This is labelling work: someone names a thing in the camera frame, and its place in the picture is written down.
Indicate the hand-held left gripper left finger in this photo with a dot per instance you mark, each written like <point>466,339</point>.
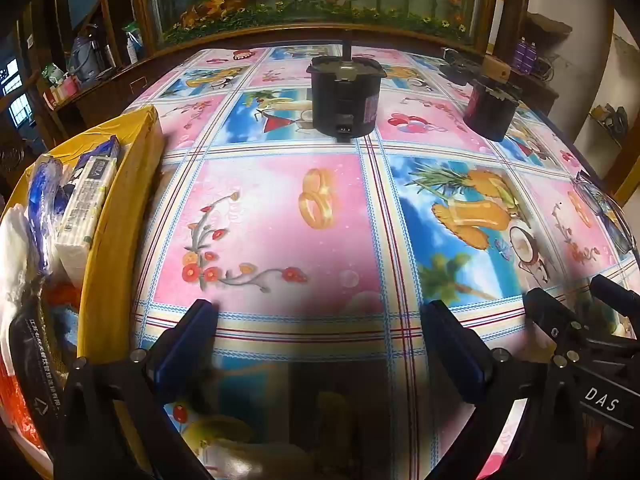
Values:
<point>185,345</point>

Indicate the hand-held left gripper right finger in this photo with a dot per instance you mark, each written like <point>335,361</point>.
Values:
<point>452,355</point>

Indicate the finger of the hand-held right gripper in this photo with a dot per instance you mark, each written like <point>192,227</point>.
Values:
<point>615,295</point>
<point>550,315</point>

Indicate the yellow cardboard box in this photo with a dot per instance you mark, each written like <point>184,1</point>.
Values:
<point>120,220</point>

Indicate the white printed tissue pack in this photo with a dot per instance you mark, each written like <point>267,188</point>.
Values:
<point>82,210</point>

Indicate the red orange plastic bag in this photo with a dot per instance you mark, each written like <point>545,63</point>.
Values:
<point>15,400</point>

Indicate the blue white plastic bag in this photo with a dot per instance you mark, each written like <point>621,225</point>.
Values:
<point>42,195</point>

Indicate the blue packet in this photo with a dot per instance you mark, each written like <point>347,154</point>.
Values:
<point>102,147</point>

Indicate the purple framed eyeglasses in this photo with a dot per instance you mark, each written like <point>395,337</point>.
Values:
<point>579,178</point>

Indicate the printed tablecloth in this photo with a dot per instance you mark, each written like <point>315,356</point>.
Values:
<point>280,240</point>

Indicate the black printed packet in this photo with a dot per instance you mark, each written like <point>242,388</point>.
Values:
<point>32,360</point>

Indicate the white cloth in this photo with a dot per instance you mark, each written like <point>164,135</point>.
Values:
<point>15,250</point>

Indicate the black cylindrical motor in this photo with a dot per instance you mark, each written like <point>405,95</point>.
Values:
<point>490,110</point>
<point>345,95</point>

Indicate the purple bottle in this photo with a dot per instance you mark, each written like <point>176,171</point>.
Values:
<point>522,54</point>
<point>533,57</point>

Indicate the small wooden block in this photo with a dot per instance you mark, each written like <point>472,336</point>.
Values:
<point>496,67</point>

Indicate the black device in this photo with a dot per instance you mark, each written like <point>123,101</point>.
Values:
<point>456,67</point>

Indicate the pink box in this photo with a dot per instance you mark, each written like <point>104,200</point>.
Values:
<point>62,91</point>

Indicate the blue grey electric kettle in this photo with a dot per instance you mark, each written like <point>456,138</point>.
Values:
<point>87,60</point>

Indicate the green packet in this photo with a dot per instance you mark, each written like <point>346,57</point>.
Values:
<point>52,72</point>

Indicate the green white bottle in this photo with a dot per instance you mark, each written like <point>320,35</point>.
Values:
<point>132,42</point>

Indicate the tall dark wooden cabinet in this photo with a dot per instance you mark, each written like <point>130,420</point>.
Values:
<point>112,10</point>

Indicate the framed bamboo flower painting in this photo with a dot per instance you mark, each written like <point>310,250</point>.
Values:
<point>300,0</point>

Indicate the tools on wall shelf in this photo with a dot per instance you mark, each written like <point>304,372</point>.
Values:
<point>612,120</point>

